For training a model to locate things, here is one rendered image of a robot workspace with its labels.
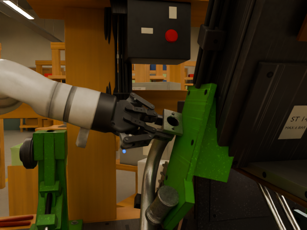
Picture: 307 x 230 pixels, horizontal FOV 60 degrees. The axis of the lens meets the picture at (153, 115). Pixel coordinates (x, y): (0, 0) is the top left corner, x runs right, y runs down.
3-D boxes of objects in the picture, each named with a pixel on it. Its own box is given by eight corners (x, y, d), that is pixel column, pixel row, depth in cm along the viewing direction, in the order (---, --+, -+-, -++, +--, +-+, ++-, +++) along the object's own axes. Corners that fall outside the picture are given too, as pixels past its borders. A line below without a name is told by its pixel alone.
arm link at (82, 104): (93, 117, 60) (66, 110, 58) (103, 81, 52) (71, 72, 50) (85, 150, 53) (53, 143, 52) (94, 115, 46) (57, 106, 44)
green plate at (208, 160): (223, 213, 46) (254, 96, 46) (179, 205, 44) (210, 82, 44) (198, 190, 57) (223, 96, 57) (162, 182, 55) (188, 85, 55)
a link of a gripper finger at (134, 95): (129, 93, 55) (151, 110, 54) (134, 89, 57) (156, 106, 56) (126, 101, 57) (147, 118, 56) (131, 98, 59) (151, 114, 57)
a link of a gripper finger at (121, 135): (112, 131, 51) (122, 128, 52) (122, 150, 49) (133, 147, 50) (114, 123, 49) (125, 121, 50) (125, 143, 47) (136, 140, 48)
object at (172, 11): (191, 59, 71) (192, 1, 70) (127, 57, 67) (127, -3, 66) (177, 65, 83) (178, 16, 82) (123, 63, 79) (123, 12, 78)
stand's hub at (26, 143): (31, 172, 59) (30, 138, 58) (16, 173, 58) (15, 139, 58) (39, 164, 66) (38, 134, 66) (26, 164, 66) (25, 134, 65)
